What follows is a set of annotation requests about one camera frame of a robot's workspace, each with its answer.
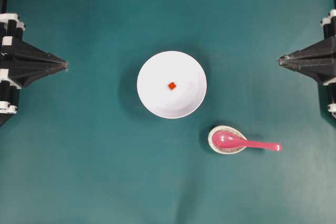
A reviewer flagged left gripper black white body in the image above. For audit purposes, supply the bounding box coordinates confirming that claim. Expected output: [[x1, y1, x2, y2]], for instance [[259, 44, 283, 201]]
[[1, 13, 26, 114]]

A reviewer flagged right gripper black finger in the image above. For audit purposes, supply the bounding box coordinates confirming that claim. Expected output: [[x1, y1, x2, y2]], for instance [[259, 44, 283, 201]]
[[281, 64, 335, 83], [277, 36, 335, 65]]

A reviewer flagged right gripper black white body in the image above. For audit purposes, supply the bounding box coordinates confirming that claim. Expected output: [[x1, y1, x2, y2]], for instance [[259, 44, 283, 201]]
[[318, 9, 336, 119]]

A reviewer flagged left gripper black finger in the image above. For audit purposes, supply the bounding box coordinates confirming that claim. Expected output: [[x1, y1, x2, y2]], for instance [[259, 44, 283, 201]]
[[10, 37, 67, 66], [9, 64, 67, 87]]

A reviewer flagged pink plastic spoon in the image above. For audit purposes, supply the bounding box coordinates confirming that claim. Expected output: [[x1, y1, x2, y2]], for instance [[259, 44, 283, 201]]
[[212, 131, 282, 152]]

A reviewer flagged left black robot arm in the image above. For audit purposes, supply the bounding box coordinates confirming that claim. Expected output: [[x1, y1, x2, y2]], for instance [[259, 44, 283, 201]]
[[1, 0, 68, 115]]

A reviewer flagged small speckled spoon rest dish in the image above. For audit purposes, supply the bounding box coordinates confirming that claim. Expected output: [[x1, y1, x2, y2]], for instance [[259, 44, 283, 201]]
[[208, 125, 246, 155]]

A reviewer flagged white round bowl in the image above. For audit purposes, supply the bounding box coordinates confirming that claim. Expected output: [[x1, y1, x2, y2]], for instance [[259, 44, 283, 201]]
[[136, 51, 207, 119]]

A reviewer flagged small red block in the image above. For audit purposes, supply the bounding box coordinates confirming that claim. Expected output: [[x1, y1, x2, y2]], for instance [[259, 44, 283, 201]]
[[168, 82, 176, 90]]

